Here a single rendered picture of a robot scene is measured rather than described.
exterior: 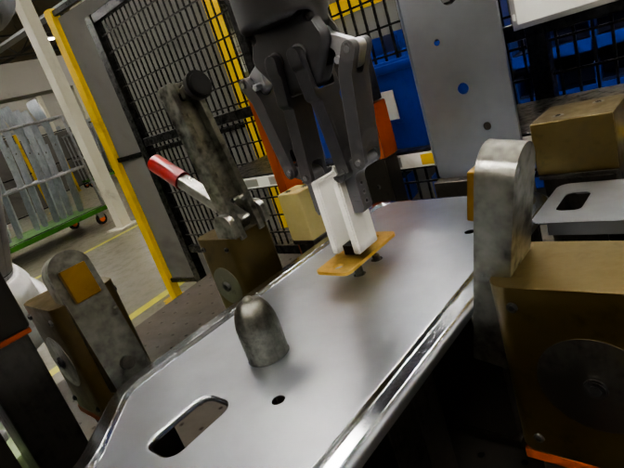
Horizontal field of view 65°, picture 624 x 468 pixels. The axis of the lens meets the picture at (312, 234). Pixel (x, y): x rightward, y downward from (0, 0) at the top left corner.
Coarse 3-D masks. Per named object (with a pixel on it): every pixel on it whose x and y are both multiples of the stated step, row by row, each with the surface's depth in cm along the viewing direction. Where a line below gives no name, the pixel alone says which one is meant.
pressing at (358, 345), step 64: (320, 256) 52; (384, 256) 47; (448, 256) 43; (320, 320) 39; (384, 320) 36; (448, 320) 34; (128, 384) 38; (192, 384) 36; (256, 384) 33; (320, 384) 31; (384, 384) 29; (128, 448) 31; (192, 448) 29; (256, 448) 27; (320, 448) 26
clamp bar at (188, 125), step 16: (192, 80) 47; (208, 80) 48; (160, 96) 49; (176, 96) 48; (192, 96) 47; (208, 96) 48; (176, 112) 49; (192, 112) 51; (208, 112) 51; (176, 128) 50; (192, 128) 49; (208, 128) 51; (192, 144) 49; (208, 144) 51; (224, 144) 51; (192, 160) 51; (208, 160) 50; (224, 160) 52; (208, 176) 50; (224, 176) 52; (240, 176) 52; (208, 192) 51; (224, 192) 51; (240, 192) 53; (224, 208) 51; (256, 208) 53; (240, 224) 51
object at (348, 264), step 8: (376, 232) 48; (384, 232) 47; (392, 232) 46; (376, 240) 46; (384, 240) 45; (344, 248) 44; (352, 248) 44; (368, 248) 45; (376, 248) 44; (336, 256) 45; (344, 256) 44; (352, 256) 44; (360, 256) 43; (368, 256) 43; (328, 264) 44; (336, 264) 43; (344, 264) 43; (352, 264) 42; (360, 264) 42; (320, 272) 43; (328, 272) 42; (336, 272) 42; (344, 272) 41; (352, 272) 41
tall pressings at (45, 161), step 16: (0, 112) 733; (16, 112) 738; (32, 112) 768; (0, 128) 720; (32, 128) 756; (48, 128) 760; (0, 144) 706; (16, 144) 715; (32, 144) 744; (16, 160) 727; (32, 160) 732; (48, 160) 762; (64, 160) 767; (16, 176) 714; (48, 176) 752; (32, 192) 734; (48, 192) 739; (64, 192) 770; (32, 208) 723; (64, 208) 762; (80, 208) 789; (16, 224) 701; (32, 224) 735
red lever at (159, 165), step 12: (156, 156) 58; (156, 168) 57; (168, 168) 57; (180, 168) 57; (168, 180) 57; (180, 180) 56; (192, 180) 56; (192, 192) 55; (204, 192) 54; (204, 204) 55; (240, 216) 52
